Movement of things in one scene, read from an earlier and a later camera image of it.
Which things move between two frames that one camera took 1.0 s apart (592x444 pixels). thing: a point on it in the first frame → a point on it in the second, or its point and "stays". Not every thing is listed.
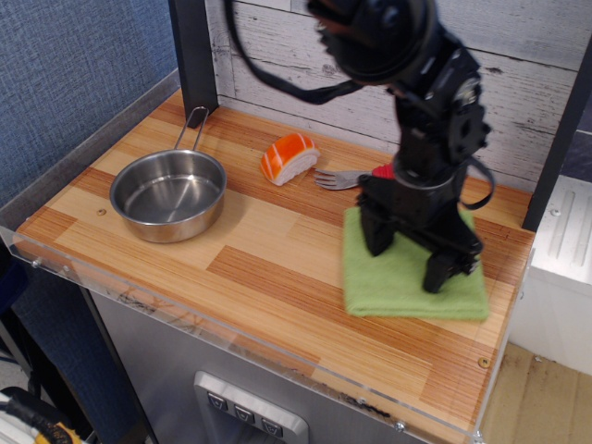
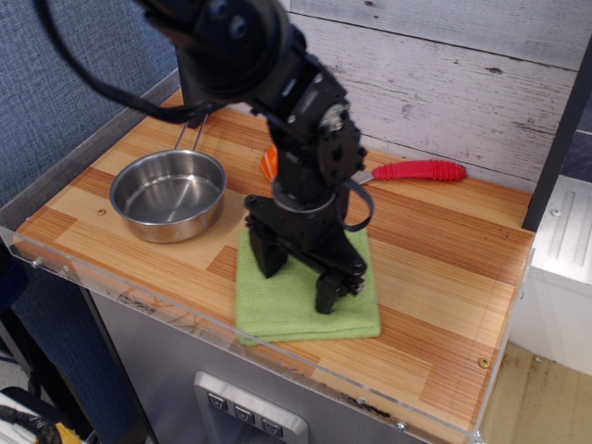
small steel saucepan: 167,196 stays
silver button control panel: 233,416 stays
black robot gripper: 432,218 → 317,240
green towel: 391,285 → 284,306
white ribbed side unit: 553,318 stays
